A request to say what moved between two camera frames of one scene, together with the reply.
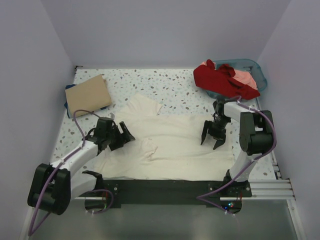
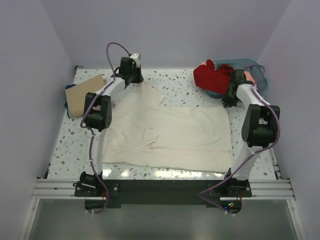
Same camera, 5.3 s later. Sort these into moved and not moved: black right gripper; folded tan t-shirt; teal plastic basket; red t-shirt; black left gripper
Moved: black left gripper; black right gripper
Not moved: teal plastic basket; folded tan t-shirt; red t-shirt
